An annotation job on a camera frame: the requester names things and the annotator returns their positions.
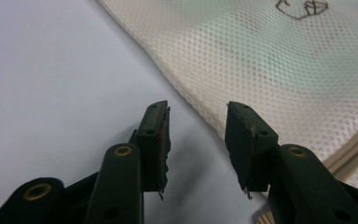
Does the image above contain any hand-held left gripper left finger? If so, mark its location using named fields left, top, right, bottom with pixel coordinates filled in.
left=83, top=100, right=172, bottom=224

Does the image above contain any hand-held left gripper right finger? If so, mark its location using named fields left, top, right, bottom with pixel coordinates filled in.
left=224, top=101, right=358, bottom=224

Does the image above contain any white mesh laundry bag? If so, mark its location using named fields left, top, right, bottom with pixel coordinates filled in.
left=97, top=0, right=358, bottom=224

